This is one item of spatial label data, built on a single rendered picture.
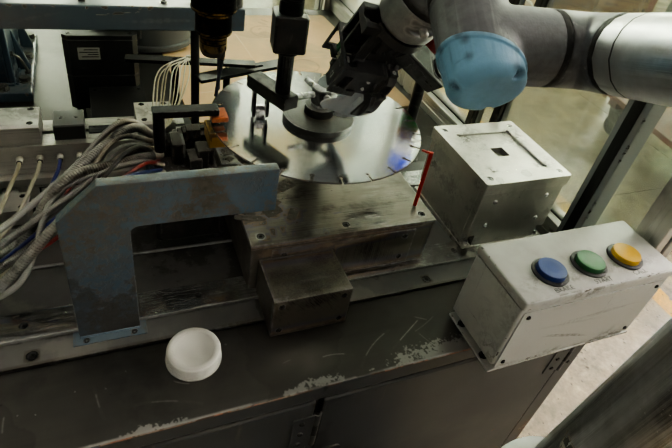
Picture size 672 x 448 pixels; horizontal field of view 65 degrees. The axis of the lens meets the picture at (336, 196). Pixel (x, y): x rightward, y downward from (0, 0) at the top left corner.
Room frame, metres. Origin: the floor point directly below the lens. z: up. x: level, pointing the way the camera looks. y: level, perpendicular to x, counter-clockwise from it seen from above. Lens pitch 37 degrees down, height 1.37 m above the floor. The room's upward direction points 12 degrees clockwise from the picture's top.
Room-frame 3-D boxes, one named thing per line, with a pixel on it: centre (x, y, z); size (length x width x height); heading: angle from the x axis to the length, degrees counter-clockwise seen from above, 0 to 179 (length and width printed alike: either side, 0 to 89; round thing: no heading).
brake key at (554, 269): (0.54, -0.30, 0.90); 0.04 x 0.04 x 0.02
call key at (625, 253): (0.61, -0.43, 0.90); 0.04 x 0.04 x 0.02
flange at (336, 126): (0.73, 0.05, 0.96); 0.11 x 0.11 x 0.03
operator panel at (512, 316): (0.59, -0.36, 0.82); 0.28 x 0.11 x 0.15; 118
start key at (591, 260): (0.57, -0.36, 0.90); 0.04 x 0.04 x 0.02
